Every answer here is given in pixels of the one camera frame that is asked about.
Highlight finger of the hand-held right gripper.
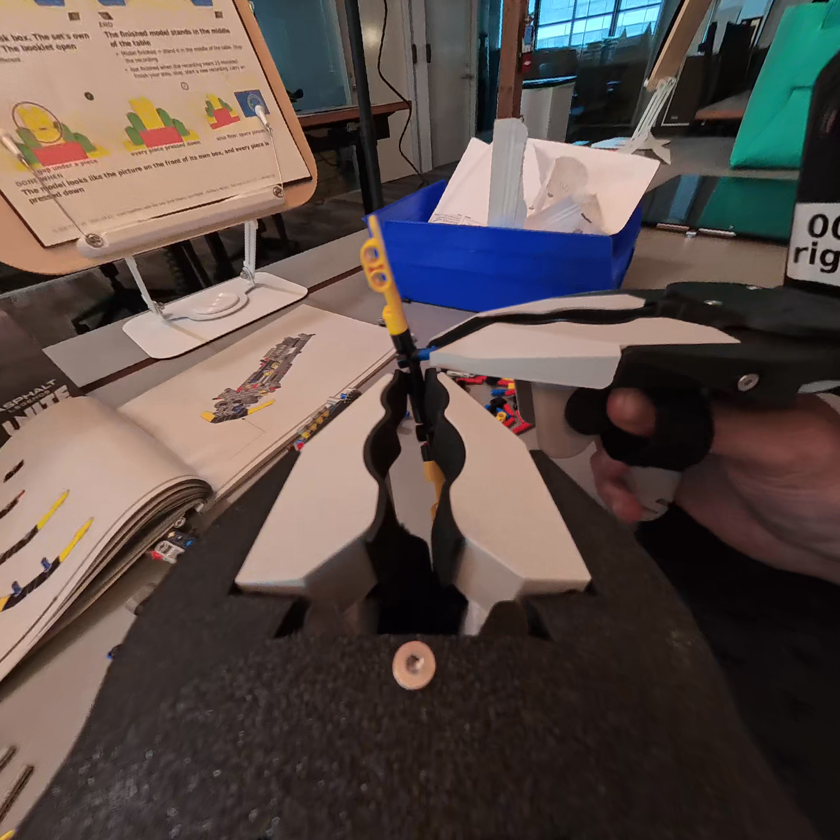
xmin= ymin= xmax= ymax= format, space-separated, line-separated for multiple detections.
xmin=428 ymin=293 xmax=659 ymax=350
xmin=427 ymin=316 xmax=740 ymax=391

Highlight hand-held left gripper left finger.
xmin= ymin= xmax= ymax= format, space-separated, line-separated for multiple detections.
xmin=234 ymin=371 xmax=411 ymax=608

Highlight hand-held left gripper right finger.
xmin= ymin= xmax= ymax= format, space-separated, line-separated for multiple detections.
xmin=425 ymin=369 xmax=593 ymax=636

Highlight small yellow lego piece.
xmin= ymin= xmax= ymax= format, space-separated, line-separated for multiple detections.
xmin=422 ymin=458 xmax=447 ymax=521

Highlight pile of red blue lego pins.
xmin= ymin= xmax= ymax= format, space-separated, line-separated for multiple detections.
xmin=453 ymin=373 xmax=538 ymax=437

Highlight lego car chassis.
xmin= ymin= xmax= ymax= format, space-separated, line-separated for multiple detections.
xmin=147 ymin=386 xmax=363 ymax=567

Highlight person's right hand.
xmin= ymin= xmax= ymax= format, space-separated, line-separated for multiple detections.
xmin=591 ymin=388 xmax=840 ymax=586

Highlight blue plastic bin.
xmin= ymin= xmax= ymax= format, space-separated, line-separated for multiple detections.
xmin=363 ymin=180 xmax=645 ymax=315

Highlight white paper sheets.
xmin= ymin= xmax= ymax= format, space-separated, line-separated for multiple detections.
xmin=428 ymin=136 xmax=662 ymax=235

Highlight translucent plastic tube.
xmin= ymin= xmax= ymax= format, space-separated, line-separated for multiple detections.
xmin=487 ymin=118 xmax=530 ymax=228

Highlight instruction booklet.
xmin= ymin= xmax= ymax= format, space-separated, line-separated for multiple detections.
xmin=0 ymin=303 xmax=399 ymax=683

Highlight teal plastic case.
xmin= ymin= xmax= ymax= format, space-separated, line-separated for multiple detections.
xmin=696 ymin=0 xmax=831 ymax=245

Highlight wooden desk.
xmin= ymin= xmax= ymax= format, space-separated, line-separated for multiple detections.
xmin=295 ymin=98 xmax=414 ymax=132

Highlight black pole lamp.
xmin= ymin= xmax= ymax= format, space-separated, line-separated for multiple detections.
xmin=343 ymin=0 xmax=387 ymax=217

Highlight printed paper sign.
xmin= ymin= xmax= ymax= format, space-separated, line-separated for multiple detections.
xmin=0 ymin=0 xmax=319 ymax=278

